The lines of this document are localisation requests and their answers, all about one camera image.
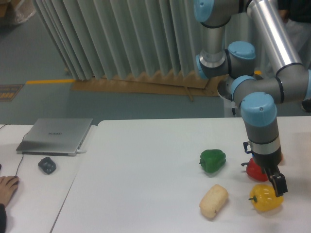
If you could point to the green bell pepper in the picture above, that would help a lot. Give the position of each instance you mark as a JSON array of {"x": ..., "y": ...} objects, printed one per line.
[{"x": 212, "y": 160}]

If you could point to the grey folding curtain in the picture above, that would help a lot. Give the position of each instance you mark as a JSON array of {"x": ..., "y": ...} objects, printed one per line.
[{"x": 121, "y": 38}]

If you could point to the operator black sleeve forearm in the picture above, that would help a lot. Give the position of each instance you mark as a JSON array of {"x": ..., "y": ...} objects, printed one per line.
[{"x": 3, "y": 219}]

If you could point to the red bell pepper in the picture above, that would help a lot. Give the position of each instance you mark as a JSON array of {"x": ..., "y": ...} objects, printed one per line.
[{"x": 254, "y": 171}]

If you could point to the operator hand on mouse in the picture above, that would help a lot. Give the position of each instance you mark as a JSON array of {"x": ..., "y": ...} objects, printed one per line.
[{"x": 5, "y": 190}]

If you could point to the walking person in black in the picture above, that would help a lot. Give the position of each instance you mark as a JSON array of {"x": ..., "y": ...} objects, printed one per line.
[{"x": 296, "y": 15}]

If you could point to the flat brown cardboard sheet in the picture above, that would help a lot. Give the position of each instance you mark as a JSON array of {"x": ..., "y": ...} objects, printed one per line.
[{"x": 190, "y": 85}]

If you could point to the yellow bell pepper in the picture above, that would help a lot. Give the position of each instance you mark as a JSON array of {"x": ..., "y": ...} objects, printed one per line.
[{"x": 264, "y": 199}]

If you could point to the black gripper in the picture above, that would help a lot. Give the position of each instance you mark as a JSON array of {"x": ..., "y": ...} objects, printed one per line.
[{"x": 269, "y": 167}]

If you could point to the silver closed laptop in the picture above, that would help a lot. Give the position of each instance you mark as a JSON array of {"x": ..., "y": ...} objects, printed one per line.
[{"x": 55, "y": 136}]

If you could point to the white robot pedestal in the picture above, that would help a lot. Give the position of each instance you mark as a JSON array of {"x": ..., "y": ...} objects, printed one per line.
[{"x": 223, "y": 88}]

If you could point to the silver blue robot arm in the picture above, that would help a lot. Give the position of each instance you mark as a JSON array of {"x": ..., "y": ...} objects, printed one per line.
[{"x": 255, "y": 99}]

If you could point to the small black plastic tray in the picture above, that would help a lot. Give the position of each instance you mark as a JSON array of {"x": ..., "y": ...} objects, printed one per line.
[{"x": 47, "y": 165}]

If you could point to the black computer mouse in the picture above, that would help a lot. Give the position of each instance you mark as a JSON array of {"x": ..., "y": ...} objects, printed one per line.
[{"x": 14, "y": 183}]

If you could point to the beige bread loaf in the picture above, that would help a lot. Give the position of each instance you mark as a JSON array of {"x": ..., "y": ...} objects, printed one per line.
[{"x": 213, "y": 201}]

